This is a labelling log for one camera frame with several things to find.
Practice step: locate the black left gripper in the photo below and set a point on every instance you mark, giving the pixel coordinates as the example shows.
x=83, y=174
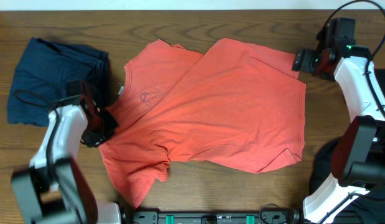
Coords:
x=112, y=125

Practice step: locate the black garment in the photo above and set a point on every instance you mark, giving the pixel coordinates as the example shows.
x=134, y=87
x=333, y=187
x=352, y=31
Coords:
x=348, y=168

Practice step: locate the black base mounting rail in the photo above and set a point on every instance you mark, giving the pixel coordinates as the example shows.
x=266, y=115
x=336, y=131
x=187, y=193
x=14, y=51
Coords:
x=269, y=214

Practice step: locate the red orange t-shirt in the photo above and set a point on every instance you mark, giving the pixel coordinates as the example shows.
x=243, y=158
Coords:
x=239, y=105

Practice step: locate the folded navy blue garment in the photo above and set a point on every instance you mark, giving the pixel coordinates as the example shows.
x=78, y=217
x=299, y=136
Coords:
x=44, y=69

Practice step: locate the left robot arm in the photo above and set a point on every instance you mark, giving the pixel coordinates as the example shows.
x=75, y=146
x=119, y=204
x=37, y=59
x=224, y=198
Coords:
x=52, y=188

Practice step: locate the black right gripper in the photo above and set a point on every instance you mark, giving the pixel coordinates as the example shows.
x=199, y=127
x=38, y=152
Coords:
x=304, y=59

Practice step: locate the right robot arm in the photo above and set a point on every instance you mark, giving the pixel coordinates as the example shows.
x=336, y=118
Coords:
x=337, y=44

